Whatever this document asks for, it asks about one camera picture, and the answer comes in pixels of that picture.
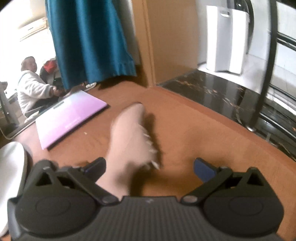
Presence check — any white round object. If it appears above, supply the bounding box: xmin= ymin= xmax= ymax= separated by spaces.
xmin=0 ymin=142 xmax=29 ymax=237

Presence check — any teal curtain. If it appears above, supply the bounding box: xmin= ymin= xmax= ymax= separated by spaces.
xmin=45 ymin=1 xmax=137 ymax=89

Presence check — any white paper bag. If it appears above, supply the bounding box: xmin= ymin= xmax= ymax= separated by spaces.
xmin=206 ymin=6 xmax=249 ymax=75

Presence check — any seated person white hoodie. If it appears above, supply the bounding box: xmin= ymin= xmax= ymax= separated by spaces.
xmin=16 ymin=56 xmax=63 ymax=118

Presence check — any black metal shoe rack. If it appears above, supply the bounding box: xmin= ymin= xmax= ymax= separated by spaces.
xmin=231 ymin=1 xmax=295 ymax=160

